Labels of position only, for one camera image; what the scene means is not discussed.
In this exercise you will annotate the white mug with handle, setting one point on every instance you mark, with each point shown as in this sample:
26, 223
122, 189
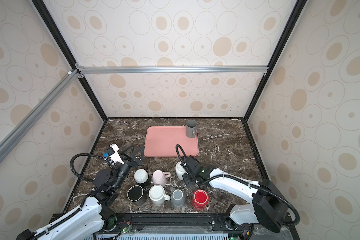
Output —
180, 171

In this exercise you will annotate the black mug white rim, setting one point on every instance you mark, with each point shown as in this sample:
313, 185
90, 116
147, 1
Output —
136, 195

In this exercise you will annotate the pale pink mug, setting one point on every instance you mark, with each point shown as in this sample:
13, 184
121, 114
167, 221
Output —
160, 178

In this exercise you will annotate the white mug front row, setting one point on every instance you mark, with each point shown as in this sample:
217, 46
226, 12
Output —
157, 195

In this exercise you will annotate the white black upside-down mug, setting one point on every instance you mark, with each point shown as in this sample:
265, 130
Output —
142, 178

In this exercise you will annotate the black frame post left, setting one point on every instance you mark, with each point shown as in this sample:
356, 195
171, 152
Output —
62, 44

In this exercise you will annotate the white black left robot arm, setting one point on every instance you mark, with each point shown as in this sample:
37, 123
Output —
93, 213

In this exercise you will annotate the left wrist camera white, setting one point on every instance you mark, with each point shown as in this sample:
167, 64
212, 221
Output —
112, 155

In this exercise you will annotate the pink rectangular tray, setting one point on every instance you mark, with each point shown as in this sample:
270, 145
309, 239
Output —
162, 141

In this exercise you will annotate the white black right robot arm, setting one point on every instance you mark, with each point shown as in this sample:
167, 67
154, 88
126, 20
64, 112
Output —
267, 206

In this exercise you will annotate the silver aluminium rail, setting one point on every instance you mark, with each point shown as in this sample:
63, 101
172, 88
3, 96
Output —
173, 70
14, 137

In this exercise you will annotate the small grey mug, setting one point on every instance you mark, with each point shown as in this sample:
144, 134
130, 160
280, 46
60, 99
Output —
178, 199

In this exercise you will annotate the silver aluminium rail back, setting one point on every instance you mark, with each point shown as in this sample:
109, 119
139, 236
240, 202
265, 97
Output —
173, 70

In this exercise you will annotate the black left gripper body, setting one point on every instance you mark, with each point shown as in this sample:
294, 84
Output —
123, 170

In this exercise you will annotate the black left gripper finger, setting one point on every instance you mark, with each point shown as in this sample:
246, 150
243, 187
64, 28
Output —
127, 154
137, 156

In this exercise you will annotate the red glass cup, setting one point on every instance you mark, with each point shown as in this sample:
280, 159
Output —
200, 200

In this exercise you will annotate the silver aluminium rail left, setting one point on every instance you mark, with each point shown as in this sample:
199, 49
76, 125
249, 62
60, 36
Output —
14, 137

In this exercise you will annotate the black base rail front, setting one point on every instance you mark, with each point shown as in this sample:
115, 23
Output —
193, 226

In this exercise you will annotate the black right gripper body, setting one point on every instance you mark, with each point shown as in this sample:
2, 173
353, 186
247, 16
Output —
189, 180

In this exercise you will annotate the tall grey mug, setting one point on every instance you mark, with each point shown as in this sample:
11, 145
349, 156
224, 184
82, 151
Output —
191, 128

